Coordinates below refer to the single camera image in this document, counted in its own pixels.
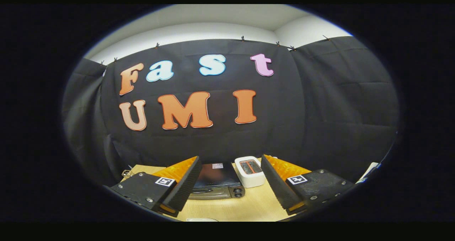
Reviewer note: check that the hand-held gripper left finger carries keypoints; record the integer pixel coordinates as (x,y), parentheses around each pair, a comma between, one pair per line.
(185,186)

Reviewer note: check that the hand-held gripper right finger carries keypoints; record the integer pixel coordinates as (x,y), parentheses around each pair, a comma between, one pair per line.
(279,187)

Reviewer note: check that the white plate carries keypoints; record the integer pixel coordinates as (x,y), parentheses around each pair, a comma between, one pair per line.
(201,219)

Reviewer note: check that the white device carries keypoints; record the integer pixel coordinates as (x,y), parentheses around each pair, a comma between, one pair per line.
(368,171)

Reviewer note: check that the white pop-up toaster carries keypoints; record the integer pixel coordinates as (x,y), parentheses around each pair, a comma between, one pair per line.
(250,180)

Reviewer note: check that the black toaster oven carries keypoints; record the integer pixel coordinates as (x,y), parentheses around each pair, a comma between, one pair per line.
(217,178)

